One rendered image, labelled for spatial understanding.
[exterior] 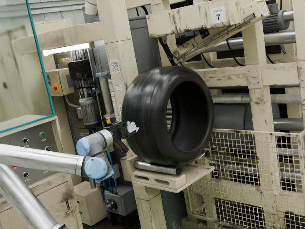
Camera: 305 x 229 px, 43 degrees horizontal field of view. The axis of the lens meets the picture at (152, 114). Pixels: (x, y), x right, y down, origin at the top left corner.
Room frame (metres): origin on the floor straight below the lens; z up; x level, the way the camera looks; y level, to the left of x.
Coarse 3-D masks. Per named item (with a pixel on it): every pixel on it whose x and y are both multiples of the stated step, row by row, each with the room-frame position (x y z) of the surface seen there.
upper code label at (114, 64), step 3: (114, 60) 2.36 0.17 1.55; (117, 60) 2.34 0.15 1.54; (111, 63) 2.38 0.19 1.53; (114, 63) 2.36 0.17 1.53; (117, 63) 2.35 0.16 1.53; (111, 66) 2.39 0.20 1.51; (114, 66) 2.37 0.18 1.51; (117, 66) 2.35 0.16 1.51; (114, 69) 2.37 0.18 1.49; (117, 69) 2.35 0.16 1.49; (114, 72) 2.38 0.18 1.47
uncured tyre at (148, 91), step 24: (144, 72) 2.20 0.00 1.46; (168, 72) 2.08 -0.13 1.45; (192, 72) 2.18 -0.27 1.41; (144, 96) 2.00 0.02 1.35; (168, 96) 2.00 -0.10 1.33; (192, 96) 2.41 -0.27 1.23; (144, 120) 1.95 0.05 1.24; (192, 120) 2.41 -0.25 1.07; (144, 144) 1.99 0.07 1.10; (168, 144) 1.96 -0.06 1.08; (192, 144) 2.30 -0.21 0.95
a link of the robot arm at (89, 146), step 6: (84, 138) 1.74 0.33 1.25; (90, 138) 1.74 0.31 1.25; (96, 138) 1.75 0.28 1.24; (102, 138) 1.77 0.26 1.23; (78, 144) 1.73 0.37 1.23; (84, 144) 1.70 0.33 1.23; (90, 144) 1.71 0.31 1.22; (96, 144) 1.73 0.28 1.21; (102, 144) 1.76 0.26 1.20; (78, 150) 1.74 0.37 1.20; (84, 150) 1.70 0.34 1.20; (90, 150) 1.71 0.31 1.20; (96, 150) 1.71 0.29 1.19; (102, 150) 1.74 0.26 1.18; (90, 156) 1.70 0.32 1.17
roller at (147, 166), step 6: (138, 162) 2.23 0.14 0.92; (144, 162) 2.21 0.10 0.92; (138, 168) 2.24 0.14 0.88; (144, 168) 2.19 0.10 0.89; (150, 168) 2.15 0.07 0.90; (156, 168) 2.11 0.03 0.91; (162, 168) 2.08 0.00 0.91; (168, 168) 2.05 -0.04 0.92; (174, 168) 2.02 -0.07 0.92; (180, 168) 2.03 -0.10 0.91
